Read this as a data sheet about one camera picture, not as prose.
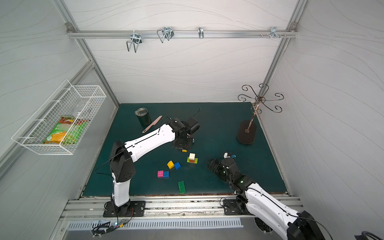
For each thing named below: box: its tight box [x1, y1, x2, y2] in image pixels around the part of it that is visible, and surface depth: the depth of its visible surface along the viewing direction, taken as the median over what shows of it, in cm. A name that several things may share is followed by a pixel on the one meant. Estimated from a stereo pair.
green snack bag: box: [43, 115, 88, 145], surface depth 64 cm
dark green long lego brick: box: [178, 180, 187, 195], surface depth 82 cm
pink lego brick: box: [157, 170, 164, 178], surface depth 86 cm
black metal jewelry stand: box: [237, 83, 284, 145], surface depth 100 cm
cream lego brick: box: [189, 153, 196, 160], surface depth 87 cm
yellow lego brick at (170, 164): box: [167, 160, 175, 170], surface depth 88 cm
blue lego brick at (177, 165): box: [174, 161, 181, 170], surface depth 88 cm
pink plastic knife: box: [142, 115, 163, 134], surface depth 110 cm
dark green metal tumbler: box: [135, 107, 152, 127], surface depth 103 cm
